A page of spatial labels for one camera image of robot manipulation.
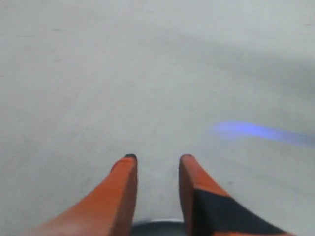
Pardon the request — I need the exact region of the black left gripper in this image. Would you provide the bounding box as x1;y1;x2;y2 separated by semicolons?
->
29;154;289;236

